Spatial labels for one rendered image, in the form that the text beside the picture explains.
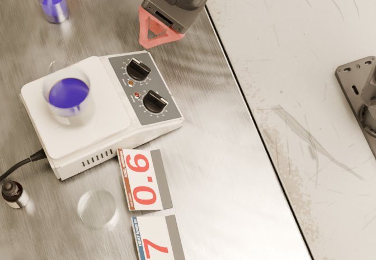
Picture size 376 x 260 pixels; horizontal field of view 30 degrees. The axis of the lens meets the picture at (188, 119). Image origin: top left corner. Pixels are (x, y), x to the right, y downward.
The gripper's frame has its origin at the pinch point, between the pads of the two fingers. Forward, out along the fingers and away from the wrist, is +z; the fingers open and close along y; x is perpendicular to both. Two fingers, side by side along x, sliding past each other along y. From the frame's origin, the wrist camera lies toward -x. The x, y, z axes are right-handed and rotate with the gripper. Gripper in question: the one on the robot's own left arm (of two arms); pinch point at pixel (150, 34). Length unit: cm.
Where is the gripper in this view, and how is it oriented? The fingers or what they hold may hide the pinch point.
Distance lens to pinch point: 97.4
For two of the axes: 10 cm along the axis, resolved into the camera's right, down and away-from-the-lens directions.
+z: -4.8, 5.1, 7.2
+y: -3.5, 6.4, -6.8
